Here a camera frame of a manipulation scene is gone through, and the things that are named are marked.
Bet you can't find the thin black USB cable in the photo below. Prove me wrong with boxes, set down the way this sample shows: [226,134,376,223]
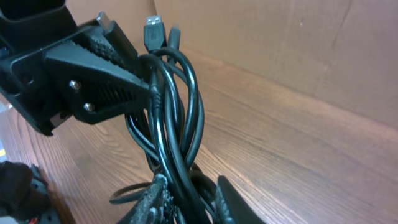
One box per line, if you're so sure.
[108,26,206,206]

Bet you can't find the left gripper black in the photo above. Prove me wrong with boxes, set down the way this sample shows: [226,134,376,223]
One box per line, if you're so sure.
[1,1,149,136]

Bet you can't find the thick black USB cable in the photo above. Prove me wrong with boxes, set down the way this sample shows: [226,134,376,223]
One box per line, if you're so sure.
[124,14,218,224]

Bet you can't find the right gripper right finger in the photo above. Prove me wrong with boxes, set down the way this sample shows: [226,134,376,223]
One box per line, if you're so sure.
[215,175,266,224]

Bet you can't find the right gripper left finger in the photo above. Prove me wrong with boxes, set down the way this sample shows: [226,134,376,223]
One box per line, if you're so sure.
[116,174,174,224]

